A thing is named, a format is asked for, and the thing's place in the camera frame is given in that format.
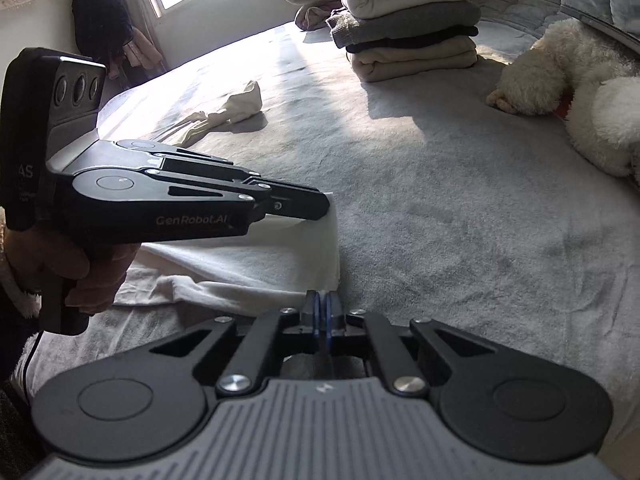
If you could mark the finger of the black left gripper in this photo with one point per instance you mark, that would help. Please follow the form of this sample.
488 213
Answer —
116 206
180 157

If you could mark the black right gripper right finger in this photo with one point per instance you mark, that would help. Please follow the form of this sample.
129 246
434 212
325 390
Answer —
504 402

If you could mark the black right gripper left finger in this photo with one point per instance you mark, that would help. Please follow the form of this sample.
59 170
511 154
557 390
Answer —
140 402

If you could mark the cream trousers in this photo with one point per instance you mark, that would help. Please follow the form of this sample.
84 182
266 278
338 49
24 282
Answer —
239 106

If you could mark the white garment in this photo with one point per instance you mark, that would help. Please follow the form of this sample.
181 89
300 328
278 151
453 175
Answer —
272 266

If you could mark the left hand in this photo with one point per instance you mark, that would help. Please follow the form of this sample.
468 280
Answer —
28 257

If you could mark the dark hanging coat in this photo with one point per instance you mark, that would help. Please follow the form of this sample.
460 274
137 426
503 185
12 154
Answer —
102 28

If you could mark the pink hanging garment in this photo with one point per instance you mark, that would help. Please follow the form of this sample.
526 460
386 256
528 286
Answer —
140 52

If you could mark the grey bed sheet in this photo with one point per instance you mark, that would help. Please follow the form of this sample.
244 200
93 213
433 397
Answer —
446 208

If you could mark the white fluffy dog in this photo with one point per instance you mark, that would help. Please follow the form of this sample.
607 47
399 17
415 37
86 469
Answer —
595 78

